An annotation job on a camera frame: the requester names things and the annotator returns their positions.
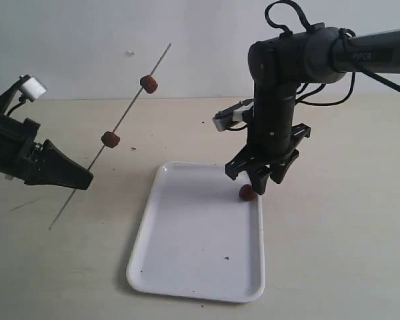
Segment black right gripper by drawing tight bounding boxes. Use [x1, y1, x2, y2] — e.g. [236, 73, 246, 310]
[225, 123, 311, 195]

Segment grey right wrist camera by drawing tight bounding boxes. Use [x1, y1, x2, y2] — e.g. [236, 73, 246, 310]
[213, 99, 254, 132]

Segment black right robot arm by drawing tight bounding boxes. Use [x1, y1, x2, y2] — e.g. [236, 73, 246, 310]
[225, 26, 400, 195]

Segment thin metal skewer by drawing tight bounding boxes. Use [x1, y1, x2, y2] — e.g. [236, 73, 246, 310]
[48, 42, 173, 231]

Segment red date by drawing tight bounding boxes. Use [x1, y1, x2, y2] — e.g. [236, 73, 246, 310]
[101, 131, 121, 149]
[239, 184, 257, 201]
[139, 75, 159, 94]

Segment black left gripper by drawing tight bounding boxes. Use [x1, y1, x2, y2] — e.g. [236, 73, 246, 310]
[0, 116, 93, 190]

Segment white plastic tray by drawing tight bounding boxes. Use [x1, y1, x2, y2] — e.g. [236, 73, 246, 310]
[126, 162, 265, 303]

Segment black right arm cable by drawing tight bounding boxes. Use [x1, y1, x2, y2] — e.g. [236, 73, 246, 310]
[265, 0, 400, 107]

